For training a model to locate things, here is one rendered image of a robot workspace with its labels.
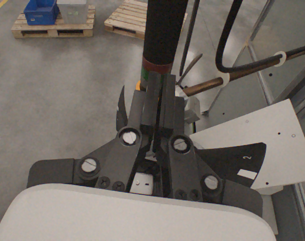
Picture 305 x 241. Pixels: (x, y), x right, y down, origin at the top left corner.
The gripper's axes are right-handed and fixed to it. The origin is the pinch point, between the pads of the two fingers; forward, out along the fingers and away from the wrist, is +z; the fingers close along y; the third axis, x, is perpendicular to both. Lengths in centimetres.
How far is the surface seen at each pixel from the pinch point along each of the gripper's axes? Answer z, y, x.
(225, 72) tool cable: 17.2, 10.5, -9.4
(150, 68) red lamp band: 8.5, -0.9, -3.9
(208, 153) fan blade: 15.2, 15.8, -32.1
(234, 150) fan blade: 15.0, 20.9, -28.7
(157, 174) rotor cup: 13.6, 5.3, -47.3
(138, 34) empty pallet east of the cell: 271, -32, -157
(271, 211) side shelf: 14, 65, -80
